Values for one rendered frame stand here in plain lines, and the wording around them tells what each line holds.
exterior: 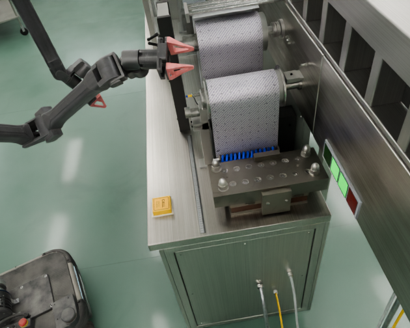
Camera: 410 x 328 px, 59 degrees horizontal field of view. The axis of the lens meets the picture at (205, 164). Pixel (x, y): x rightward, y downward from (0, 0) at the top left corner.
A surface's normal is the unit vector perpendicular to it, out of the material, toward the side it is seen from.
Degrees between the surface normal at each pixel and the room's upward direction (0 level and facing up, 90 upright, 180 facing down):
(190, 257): 90
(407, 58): 90
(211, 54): 92
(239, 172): 0
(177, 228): 0
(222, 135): 90
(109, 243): 0
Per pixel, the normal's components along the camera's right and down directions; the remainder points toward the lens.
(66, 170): -0.11, -0.70
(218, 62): 0.12, 0.72
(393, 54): -0.99, 0.16
